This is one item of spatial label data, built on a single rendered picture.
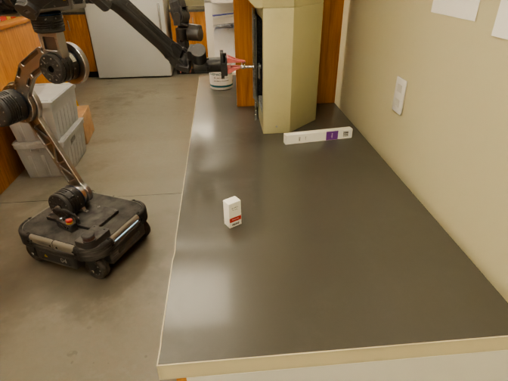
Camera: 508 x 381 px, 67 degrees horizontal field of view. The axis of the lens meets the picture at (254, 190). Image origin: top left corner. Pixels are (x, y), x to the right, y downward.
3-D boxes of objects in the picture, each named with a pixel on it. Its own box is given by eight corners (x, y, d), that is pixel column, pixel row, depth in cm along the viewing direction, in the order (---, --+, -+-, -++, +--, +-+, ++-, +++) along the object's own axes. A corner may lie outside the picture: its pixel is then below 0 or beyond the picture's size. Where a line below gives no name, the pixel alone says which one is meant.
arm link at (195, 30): (182, 11, 179) (172, 11, 172) (204, 12, 176) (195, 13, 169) (184, 38, 185) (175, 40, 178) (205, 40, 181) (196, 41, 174)
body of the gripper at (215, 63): (224, 52, 149) (205, 53, 148) (226, 78, 154) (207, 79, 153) (224, 49, 154) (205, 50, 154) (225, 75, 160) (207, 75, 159)
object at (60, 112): (85, 116, 362) (75, 81, 345) (63, 141, 310) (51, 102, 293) (38, 118, 359) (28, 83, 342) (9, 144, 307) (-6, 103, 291)
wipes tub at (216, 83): (232, 83, 226) (231, 57, 219) (233, 89, 215) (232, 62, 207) (210, 84, 225) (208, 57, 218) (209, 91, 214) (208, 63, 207)
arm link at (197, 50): (182, 52, 157) (175, 69, 154) (178, 33, 146) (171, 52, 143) (211, 60, 156) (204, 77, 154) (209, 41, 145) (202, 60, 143)
